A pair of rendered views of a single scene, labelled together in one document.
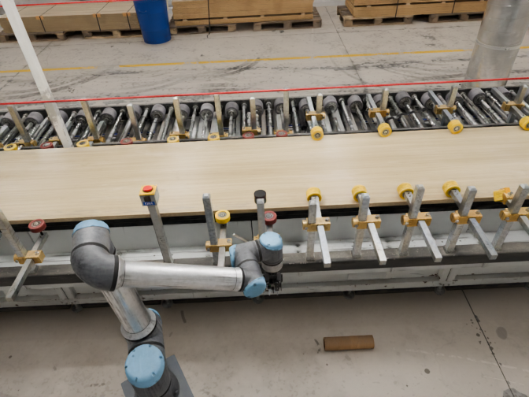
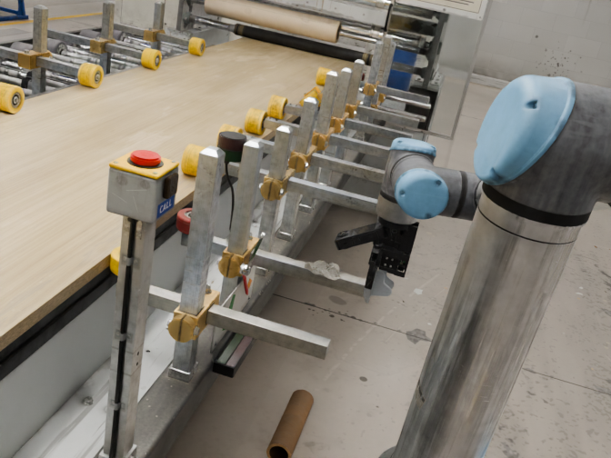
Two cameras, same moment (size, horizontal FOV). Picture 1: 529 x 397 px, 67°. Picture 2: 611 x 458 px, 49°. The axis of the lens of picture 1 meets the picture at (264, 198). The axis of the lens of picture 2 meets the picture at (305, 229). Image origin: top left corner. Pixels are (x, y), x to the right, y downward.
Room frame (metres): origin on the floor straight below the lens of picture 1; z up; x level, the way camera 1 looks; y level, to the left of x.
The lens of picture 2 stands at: (1.07, 1.32, 1.54)
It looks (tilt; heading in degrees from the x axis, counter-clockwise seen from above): 24 degrees down; 280
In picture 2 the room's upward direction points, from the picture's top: 12 degrees clockwise
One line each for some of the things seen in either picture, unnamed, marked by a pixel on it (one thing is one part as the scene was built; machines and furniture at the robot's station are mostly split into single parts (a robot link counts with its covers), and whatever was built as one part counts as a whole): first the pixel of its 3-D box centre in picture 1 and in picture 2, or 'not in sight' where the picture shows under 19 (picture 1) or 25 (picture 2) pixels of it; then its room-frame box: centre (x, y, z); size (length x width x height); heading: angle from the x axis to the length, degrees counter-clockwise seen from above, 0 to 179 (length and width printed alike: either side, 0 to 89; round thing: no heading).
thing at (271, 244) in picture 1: (271, 248); (408, 170); (1.11, -0.02, 1.14); 0.10 x 0.09 x 0.12; 105
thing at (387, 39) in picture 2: not in sight; (377, 84); (1.43, -1.98, 0.92); 0.03 x 0.03 x 0.48; 0
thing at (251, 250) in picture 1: (245, 256); (423, 187); (1.08, 0.09, 1.14); 0.12 x 0.12 x 0.09; 15
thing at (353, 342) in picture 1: (348, 343); (291, 424); (1.29, -0.48, 0.04); 0.30 x 0.08 x 0.08; 90
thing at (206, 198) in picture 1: (212, 231); (196, 271); (1.43, 0.27, 0.93); 0.03 x 0.03 x 0.48; 0
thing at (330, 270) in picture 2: not in sight; (325, 265); (1.24, -0.02, 0.87); 0.09 x 0.07 x 0.02; 0
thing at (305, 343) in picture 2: (222, 252); (220, 317); (1.39, 0.23, 0.83); 0.43 x 0.03 x 0.04; 0
